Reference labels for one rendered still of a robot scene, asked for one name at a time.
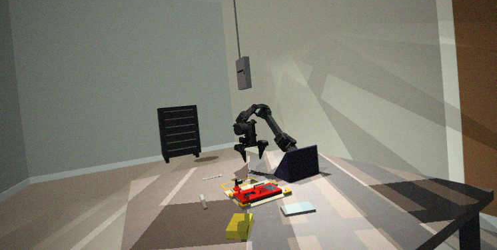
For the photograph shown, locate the yellow rectangular block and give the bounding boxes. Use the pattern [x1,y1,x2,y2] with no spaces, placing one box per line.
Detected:
[225,213,253,239]

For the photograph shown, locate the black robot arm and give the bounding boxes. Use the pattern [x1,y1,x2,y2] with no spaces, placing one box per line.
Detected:
[233,104,298,152]

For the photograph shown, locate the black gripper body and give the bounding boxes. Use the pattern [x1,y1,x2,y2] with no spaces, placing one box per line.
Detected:
[234,132,268,151]

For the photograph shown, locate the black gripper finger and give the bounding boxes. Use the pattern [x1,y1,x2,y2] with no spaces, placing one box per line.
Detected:
[239,151,247,162]
[257,146,266,159]

